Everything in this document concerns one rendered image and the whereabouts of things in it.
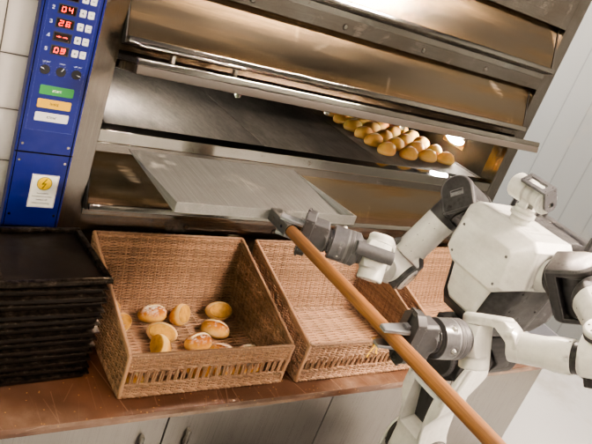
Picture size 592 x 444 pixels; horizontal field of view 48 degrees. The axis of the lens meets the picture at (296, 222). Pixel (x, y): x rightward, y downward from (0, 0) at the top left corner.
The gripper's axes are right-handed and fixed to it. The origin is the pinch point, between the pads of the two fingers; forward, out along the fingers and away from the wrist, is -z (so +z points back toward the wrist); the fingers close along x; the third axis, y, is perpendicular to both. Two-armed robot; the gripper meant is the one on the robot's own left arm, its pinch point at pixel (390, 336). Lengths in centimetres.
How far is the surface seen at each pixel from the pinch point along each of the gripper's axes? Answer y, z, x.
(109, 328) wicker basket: 69, -35, 51
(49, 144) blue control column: 95, -57, 9
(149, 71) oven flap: 86, -37, -20
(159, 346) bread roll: 69, -19, 58
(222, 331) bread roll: 80, 6, 59
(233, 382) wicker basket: 58, 3, 62
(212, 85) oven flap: 89, -18, -20
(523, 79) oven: 124, 124, -43
